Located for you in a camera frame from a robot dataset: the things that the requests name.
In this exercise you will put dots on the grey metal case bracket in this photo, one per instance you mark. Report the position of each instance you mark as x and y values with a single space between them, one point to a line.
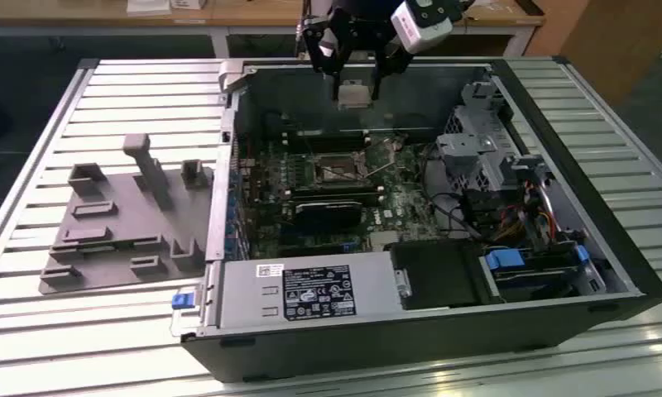
231 74

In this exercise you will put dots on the silver metal drive cage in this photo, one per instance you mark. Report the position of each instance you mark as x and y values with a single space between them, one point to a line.
474 165

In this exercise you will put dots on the silver CPU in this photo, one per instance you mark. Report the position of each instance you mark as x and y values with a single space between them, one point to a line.
354 97

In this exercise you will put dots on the green motherboard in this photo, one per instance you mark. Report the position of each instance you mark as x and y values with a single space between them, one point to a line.
408 207

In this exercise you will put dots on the small silver heatsink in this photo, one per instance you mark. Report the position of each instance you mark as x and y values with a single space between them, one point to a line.
383 237

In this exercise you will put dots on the CPU socket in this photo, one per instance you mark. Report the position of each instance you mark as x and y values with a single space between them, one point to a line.
339 169

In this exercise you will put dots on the wooden desk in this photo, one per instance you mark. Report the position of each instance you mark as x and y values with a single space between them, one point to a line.
88 12

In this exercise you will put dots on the black drive bay cover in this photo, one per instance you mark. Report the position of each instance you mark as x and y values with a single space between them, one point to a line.
435 273

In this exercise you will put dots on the black RAM stick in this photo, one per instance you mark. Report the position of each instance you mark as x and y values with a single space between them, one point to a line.
336 189

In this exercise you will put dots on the grey power supply unit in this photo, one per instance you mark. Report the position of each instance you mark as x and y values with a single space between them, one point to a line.
243 297

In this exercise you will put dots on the grey plastic parts rack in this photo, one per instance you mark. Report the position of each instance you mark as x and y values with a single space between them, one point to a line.
121 231

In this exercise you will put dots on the blue disk carrier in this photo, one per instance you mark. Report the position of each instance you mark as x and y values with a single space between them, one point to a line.
502 258

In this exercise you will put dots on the black open PC case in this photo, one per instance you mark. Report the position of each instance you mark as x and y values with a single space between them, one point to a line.
419 351

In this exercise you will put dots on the blue plastic clip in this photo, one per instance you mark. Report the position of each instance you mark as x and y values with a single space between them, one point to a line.
582 254

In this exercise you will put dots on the blue case latch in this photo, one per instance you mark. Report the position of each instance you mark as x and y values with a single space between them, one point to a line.
181 300

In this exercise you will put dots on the wooden cabinet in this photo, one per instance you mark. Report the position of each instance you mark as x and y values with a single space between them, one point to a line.
613 41

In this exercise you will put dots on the black graphics card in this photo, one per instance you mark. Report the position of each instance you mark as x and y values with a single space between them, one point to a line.
326 215

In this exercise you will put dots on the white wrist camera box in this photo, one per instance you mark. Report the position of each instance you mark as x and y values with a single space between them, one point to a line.
419 29

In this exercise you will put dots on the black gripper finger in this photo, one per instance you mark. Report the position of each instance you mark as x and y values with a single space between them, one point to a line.
308 41
376 82

